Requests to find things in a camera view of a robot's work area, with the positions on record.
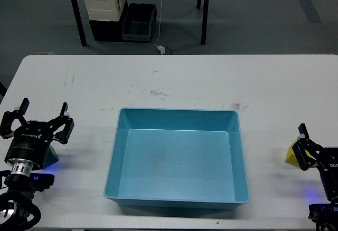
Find black box under container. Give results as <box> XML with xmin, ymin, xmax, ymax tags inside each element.
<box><xmin>89</xmin><ymin>1</ymin><xmax>128</xmax><ymax>42</ymax></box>

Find dark grey storage bin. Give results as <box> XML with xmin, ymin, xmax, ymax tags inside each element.
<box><xmin>122</xmin><ymin>3</ymin><xmax>157</xmax><ymax>43</ymax></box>

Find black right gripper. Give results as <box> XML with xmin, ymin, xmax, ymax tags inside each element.
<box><xmin>291</xmin><ymin>123</ymin><xmax>337</xmax><ymax>202</ymax></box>

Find black left table leg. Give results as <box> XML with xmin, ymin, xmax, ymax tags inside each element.
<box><xmin>70</xmin><ymin>0</ymin><xmax>87</xmax><ymax>47</ymax></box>

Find black right table leg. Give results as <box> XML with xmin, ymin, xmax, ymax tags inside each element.
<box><xmin>201</xmin><ymin>0</ymin><xmax>209</xmax><ymax>45</ymax></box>

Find green block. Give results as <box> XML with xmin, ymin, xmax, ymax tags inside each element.
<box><xmin>42</xmin><ymin>146</ymin><xmax>59</xmax><ymax>169</ymax></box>

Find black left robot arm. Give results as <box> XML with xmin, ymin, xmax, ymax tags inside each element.
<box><xmin>1</xmin><ymin>98</ymin><xmax>74</xmax><ymax>230</ymax></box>

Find blue plastic tray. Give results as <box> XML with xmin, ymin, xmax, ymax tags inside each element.
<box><xmin>104</xmin><ymin>108</ymin><xmax>250</xmax><ymax>210</ymax></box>

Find white power adapter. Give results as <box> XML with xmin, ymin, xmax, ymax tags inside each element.
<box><xmin>157</xmin><ymin>45</ymin><xmax>166</xmax><ymax>55</ymax></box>

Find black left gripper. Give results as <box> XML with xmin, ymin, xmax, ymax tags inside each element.
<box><xmin>1</xmin><ymin>98</ymin><xmax>74</xmax><ymax>170</ymax></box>

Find yellow block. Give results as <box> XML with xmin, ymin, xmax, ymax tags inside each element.
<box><xmin>285</xmin><ymin>140</ymin><xmax>300</xmax><ymax>168</ymax></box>

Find white hanging cable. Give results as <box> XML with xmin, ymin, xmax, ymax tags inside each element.
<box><xmin>154</xmin><ymin>0</ymin><xmax>164</xmax><ymax>47</ymax></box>

